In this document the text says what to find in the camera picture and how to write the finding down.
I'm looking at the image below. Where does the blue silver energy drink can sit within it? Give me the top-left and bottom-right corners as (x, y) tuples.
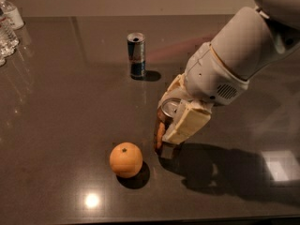
(127, 32), (146, 80)

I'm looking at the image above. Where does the orange fruit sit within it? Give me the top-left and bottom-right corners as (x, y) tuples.
(109, 142), (143, 178)

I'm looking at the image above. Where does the clear water bottle white label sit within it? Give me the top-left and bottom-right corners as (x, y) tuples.
(0, 0), (24, 30)

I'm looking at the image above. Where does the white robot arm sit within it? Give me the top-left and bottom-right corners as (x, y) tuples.
(154, 0), (300, 152)

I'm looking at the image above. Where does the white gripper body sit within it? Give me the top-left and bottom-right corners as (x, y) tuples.
(185, 42), (249, 105)

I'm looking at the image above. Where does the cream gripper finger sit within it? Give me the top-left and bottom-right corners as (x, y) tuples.
(157, 75), (189, 108)
(161, 98), (211, 144)

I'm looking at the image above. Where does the orange soda can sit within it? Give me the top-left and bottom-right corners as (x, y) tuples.
(154, 98), (180, 159)

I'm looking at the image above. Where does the clear water bottle front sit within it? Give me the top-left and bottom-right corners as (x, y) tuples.
(0, 8), (19, 57)

